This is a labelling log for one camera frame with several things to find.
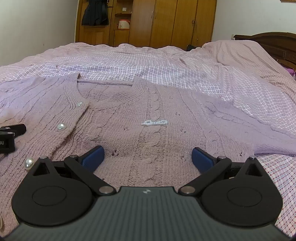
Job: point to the dark hanging garment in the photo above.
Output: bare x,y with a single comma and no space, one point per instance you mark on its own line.
94,14

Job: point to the white pot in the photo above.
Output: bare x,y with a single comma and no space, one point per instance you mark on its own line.
123,25

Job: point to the dark wooden headboard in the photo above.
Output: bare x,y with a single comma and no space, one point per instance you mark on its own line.
277,44

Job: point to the wooden wardrobe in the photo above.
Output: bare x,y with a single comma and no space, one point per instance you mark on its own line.
161,23

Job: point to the purple cloth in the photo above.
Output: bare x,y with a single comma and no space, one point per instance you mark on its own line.
291,73

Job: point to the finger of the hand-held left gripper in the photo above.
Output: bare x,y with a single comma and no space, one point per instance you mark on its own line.
16,129

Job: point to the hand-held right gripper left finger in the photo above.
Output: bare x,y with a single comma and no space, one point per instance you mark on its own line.
92,158

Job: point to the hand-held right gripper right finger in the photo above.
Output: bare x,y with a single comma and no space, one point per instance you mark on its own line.
202,160

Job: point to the pink checked bed blanket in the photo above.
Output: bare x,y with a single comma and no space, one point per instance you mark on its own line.
185,69

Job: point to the purple knit cardigan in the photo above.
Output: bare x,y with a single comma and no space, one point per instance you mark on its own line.
148,139

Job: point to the small black object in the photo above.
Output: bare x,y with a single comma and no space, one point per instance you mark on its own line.
191,47

